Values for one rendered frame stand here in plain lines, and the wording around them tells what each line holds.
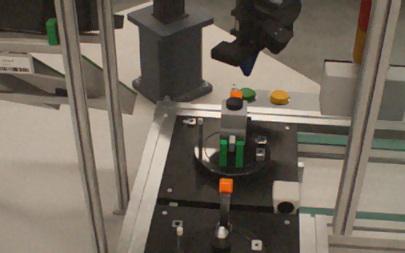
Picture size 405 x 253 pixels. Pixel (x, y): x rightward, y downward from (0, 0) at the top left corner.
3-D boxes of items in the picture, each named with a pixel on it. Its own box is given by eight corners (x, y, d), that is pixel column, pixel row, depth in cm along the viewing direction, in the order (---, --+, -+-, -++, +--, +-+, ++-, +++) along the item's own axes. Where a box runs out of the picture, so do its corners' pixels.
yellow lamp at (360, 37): (350, 48, 84) (355, 17, 81) (386, 50, 83) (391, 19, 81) (354, 66, 80) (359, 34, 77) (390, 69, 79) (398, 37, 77)
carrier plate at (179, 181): (176, 122, 122) (176, 114, 121) (295, 130, 120) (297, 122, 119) (156, 206, 103) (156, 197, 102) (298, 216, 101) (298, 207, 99)
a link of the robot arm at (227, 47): (209, 19, 107) (238, 29, 104) (261, -16, 119) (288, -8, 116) (208, 59, 112) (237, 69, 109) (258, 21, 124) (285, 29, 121)
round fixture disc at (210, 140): (198, 131, 116) (198, 123, 115) (270, 136, 115) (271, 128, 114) (189, 180, 105) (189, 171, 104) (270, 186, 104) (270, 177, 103)
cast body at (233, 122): (222, 122, 110) (222, 90, 105) (246, 123, 109) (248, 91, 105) (218, 151, 103) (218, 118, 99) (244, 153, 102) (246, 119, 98)
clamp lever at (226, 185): (217, 223, 93) (220, 177, 91) (230, 224, 93) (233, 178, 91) (215, 233, 90) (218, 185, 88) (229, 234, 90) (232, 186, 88)
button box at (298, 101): (230, 110, 134) (230, 86, 131) (324, 115, 133) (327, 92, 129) (227, 128, 129) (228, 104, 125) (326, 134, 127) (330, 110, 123)
